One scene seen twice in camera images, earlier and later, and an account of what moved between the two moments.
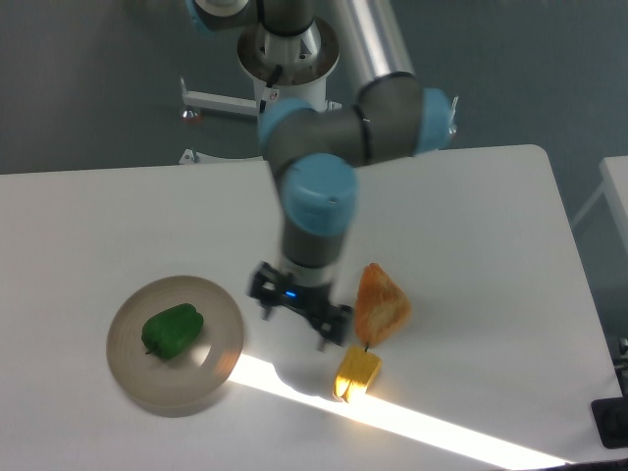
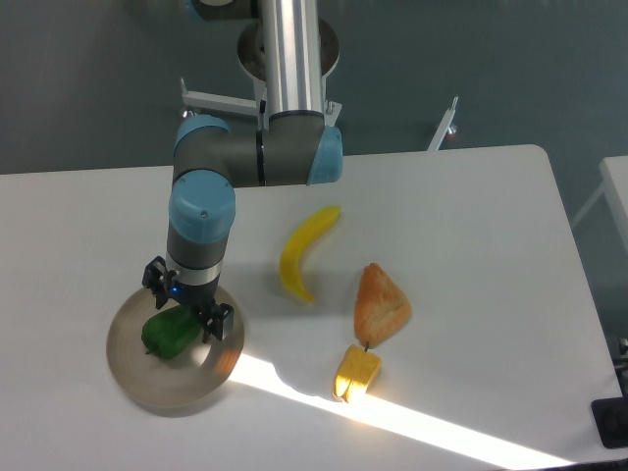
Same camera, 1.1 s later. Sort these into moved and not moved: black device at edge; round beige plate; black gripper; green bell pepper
Moved: black gripper
Not moved: round beige plate; green bell pepper; black device at edge
